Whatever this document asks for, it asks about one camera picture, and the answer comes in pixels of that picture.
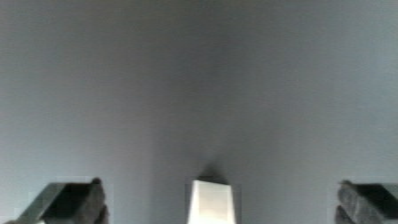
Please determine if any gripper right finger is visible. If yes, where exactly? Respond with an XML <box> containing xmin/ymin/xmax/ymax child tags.
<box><xmin>334</xmin><ymin>180</ymin><xmax>398</xmax><ymax>224</ymax></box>

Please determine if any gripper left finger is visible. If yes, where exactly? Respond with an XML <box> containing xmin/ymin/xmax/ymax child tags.
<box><xmin>11</xmin><ymin>178</ymin><xmax>110</xmax><ymax>224</ymax></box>

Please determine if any white table leg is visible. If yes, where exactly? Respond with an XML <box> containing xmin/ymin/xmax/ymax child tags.
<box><xmin>187</xmin><ymin>180</ymin><xmax>236</xmax><ymax>224</ymax></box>

